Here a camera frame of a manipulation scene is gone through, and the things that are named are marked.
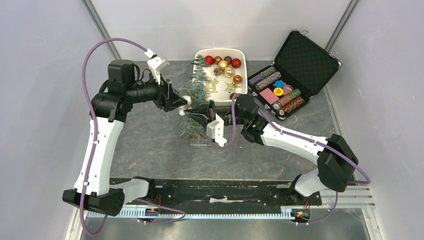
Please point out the frosted pine cone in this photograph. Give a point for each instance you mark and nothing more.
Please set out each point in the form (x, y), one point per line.
(217, 71)

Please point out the yellow dealer chip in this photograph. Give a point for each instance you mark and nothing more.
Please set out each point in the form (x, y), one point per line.
(278, 91)

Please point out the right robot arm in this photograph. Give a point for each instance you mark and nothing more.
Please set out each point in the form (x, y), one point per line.
(335, 165)

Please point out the red glitter bauble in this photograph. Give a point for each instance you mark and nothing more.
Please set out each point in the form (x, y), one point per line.
(209, 60)

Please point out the silver gold bauble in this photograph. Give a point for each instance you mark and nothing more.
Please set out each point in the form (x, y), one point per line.
(228, 72)

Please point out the gold merry christmas sign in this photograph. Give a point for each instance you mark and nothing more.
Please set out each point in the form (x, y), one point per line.
(211, 85)

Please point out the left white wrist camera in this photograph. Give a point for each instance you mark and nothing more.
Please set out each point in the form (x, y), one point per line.
(156, 64)

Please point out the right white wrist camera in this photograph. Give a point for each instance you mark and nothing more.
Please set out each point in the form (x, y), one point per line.
(215, 131)

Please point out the gold shiny bauble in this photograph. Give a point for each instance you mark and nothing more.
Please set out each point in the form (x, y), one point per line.
(222, 64)

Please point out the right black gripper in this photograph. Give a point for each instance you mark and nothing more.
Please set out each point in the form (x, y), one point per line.
(212, 112)

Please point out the copper shiny bauble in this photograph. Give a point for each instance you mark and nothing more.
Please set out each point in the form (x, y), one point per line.
(217, 59)

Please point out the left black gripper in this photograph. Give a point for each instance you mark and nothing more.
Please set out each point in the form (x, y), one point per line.
(168, 98)

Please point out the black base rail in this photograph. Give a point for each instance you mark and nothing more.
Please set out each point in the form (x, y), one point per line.
(205, 196)

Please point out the brown matte bauble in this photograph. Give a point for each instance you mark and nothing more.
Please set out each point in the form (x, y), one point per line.
(228, 59)

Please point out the clear battery box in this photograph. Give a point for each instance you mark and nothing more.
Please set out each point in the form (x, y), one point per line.
(200, 142)

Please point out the dark red bauble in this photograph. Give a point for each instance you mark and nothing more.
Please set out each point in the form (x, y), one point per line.
(236, 63)

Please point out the small frosted christmas tree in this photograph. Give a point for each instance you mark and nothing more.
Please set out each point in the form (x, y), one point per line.
(196, 89)

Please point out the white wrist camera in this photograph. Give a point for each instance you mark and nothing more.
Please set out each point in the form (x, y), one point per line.
(156, 64)
(215, 131)

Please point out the brown pine cone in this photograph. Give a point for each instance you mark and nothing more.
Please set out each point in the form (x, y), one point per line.
(231, 95)

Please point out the gold star topper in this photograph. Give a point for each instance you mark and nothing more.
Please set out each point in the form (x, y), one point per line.
(231, 87)

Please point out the white cotton boll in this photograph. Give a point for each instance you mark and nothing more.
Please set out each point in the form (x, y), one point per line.
(187, 106)

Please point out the black poker chip case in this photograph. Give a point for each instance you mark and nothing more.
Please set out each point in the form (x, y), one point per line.
(304, 65)

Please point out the orange shiny bauble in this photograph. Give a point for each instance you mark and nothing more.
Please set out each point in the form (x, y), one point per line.
(237, 79)

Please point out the pink card deck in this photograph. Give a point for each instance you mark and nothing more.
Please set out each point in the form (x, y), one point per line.
(268, 95)

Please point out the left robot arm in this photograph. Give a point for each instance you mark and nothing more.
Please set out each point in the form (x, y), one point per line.
(92, 191)

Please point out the white plastic tray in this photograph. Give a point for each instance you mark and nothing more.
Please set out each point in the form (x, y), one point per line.
(222, 98)

